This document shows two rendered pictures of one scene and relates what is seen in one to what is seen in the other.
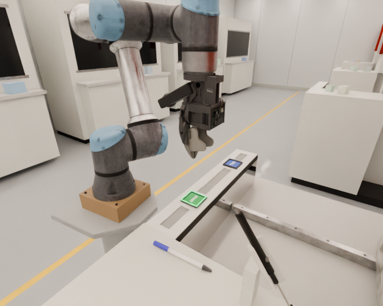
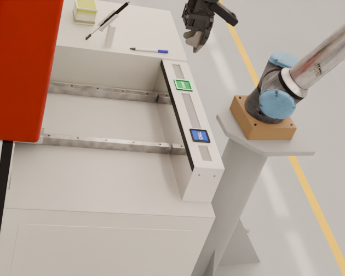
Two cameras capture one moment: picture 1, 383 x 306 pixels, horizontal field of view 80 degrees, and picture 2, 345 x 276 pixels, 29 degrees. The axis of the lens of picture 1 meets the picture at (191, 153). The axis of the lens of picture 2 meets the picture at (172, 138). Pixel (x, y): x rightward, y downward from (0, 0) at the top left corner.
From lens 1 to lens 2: 2.35 m
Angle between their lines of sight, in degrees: 98
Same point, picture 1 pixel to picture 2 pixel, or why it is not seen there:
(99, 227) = not seen: hidden behind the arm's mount
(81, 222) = not seen: hidden behind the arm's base
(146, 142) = (265, 81)
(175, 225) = (171, 66)
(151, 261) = (159, 46)
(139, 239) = (177, 52)
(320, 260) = (76, 133)
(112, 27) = not seen: outside the picture
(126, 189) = (248, 101)
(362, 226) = (49, 181)
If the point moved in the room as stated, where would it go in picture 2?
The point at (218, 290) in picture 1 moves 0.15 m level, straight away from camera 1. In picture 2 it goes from (120, 45) to (143, 69)
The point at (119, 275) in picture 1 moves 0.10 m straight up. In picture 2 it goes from (164, 38) to (171, 14)
